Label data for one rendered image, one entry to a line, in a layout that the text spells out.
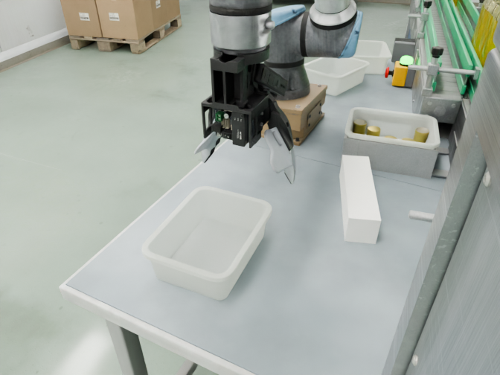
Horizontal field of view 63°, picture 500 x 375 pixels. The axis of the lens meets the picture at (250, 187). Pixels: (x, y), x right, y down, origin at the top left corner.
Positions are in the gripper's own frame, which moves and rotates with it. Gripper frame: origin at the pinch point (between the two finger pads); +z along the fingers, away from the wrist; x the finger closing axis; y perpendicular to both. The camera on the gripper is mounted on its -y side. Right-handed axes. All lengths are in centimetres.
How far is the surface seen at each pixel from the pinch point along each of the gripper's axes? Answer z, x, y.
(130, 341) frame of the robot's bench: 39.6, -21.1, 13.1
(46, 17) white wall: 65, -348, -275
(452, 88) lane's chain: 8, 30, -73
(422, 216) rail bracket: 0.3, 26.1, 0.6
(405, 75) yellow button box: 17, 16, -103
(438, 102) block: 9, 27, -63
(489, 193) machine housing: -21.5, 26.9, 27.1
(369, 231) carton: 18.2, 19.1, -15.0
